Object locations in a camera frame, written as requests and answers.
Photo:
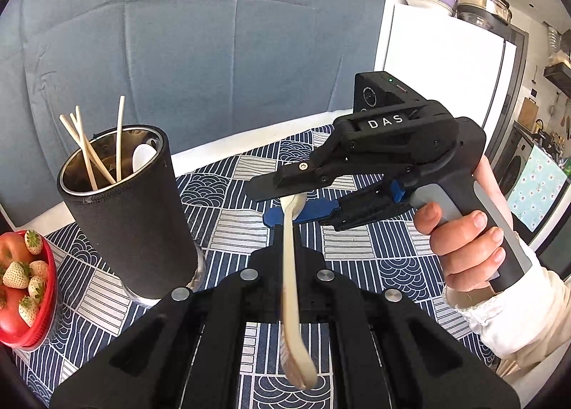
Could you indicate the cream plastic spoon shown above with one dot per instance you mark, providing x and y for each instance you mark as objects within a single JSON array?
[{"x": 296, "y": 361}]

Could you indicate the grey-blue backdrop cloth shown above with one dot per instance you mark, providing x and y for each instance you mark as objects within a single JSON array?
[{"x": 200, "y": 70}]

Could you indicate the person's right hand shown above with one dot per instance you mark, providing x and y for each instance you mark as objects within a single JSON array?
[{"x": 469, "y": 252}]

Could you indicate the red fruit basket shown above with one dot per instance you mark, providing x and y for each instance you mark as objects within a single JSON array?
[{"x": 38, "y": 307}]

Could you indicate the white sleeved right forearm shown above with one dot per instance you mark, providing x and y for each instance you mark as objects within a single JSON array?
[{"x": 526, "y": 322}]

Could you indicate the black cylindrical utensil holder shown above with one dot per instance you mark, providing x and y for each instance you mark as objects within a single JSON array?
[{"x": 138, "y": 225}]

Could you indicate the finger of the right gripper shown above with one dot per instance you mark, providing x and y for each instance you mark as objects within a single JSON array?
[
  {"x": 377, "y": 202},
  {"x": 294, "y": 178}
]

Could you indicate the red apple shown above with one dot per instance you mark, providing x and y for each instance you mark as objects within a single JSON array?
[{"x": 15, "y": 259}]

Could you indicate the cream chopstick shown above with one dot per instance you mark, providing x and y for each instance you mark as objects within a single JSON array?
[
  {"x": 94, "y": 156},
  {"x": 77, "y": 120},
  {"x": 118, "y": 141}
]

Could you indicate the steel pot with lid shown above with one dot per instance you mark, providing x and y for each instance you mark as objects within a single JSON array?
[{"x": 488, "y": 14}]

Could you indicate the floral blue towel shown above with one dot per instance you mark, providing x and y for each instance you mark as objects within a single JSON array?
[{"x": 537, "y": 188}]

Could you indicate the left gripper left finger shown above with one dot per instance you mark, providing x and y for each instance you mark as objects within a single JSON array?
[{"x": 181, "y": 353}]

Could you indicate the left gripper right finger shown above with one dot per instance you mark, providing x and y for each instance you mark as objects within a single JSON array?
[{"x": 387, "y": 352}]

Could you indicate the white spoon in holder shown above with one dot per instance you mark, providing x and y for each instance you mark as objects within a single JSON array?
[{"x": 142, "y": 155}]

